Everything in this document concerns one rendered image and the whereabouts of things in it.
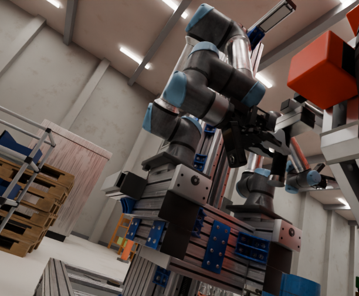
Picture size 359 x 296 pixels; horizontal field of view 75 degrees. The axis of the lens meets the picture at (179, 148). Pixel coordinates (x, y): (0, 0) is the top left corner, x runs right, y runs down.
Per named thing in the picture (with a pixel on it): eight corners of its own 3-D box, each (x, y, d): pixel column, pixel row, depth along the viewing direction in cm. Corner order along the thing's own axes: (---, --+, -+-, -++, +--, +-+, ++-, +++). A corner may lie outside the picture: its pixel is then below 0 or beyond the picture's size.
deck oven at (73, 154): (62, 236, 587) (101, 161, 674) (67, 244, 481) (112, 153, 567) (-10, 212, 529) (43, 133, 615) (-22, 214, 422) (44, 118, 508)
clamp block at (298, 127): (300, 120, 59) (302, 103, 61) (273, 132, 67) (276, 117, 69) (314, 129, 60) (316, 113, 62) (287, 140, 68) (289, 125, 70)
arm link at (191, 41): (169, 145, 99) (237, 17, 84) (136, 130, 96) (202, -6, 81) (168, 137, 110) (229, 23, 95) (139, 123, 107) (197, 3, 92)
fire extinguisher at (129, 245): (128, 264, 536) (139, 235, 562) (116, 259, 534) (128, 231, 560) (128, 263, 562) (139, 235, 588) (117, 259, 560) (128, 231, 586)
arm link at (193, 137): (200, 150, 97) (209, 123, 102) (171, 135, 94) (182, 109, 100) (189, 157, 108) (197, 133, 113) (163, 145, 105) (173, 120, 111)
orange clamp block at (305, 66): (369, 91, 35) (326, 59, 33) (321, 112, 42) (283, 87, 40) (369, 58, 38) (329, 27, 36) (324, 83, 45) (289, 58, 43)
